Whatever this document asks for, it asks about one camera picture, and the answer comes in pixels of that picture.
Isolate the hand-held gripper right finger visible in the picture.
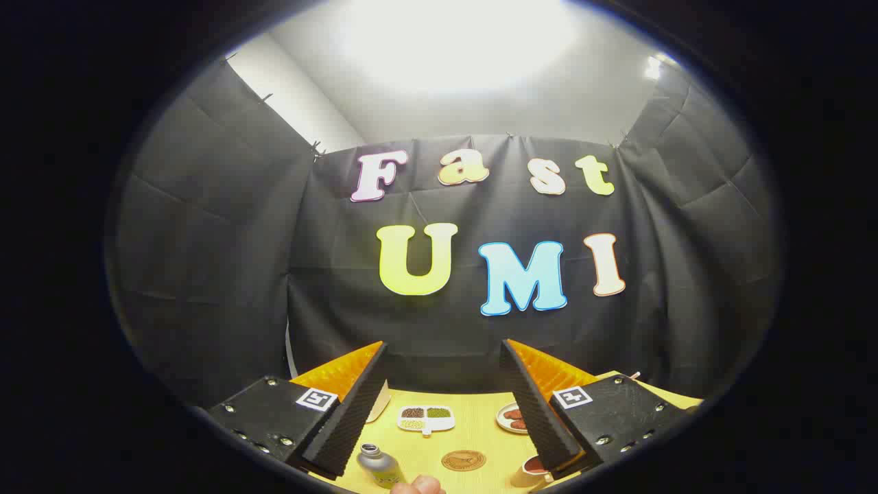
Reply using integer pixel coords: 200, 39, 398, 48
499, 338, 704, 481

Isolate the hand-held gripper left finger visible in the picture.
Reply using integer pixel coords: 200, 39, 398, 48
206, 341, 392, 481

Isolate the beige cup with handle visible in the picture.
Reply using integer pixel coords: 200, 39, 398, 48
511, 454, 554, 489

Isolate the silver green juice bottle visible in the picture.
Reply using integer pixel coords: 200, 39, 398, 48
357, 443, 403, 489

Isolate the round cork coaster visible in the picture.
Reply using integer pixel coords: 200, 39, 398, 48
441, 449, 488, 472

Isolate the white oval plate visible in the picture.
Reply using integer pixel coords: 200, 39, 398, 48
496, 402, 530, 435

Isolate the white toaster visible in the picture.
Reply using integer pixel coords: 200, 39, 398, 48
366, 379, 392, 423

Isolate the wooden table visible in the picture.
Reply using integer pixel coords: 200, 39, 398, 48
309, 370, 704, 494

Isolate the white divided bean dish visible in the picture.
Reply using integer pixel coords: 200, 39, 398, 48
397, 405, 456, 438

